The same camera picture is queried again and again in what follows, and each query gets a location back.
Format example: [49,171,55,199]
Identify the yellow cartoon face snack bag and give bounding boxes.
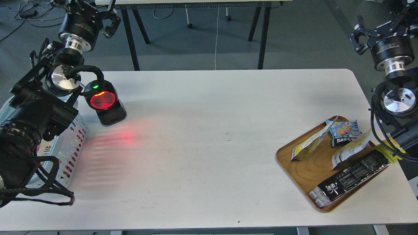
[374,137,406,164]

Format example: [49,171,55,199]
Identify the snack packs inside basket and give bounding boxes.
[36,140,55,157]

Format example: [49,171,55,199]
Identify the white hanging cable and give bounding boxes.
[214,7,220,70]

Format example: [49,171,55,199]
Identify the light blue plastic basket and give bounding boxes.
[0,98,88,188]

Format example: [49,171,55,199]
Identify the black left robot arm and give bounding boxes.
[1,0,127,207]

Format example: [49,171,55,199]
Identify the long black snack package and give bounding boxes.
[308,150,390,208]

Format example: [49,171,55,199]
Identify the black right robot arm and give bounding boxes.
[349,0,418,162]

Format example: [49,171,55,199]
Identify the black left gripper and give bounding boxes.
[58,0,121,52]

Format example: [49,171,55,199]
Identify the black barcode scanner red window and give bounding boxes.
[84,80,127,126]

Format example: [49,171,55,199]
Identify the black legged background table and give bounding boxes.
[95,0,293,71]

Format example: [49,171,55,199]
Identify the floor cables and adapter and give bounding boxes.
[0,0,69,41]

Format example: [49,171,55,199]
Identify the blue snack bag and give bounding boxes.
[325,119,361,148]

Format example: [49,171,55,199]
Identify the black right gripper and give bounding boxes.
[349,0,418,71]

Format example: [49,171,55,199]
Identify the wooden tray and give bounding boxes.
[276,121,390,213]

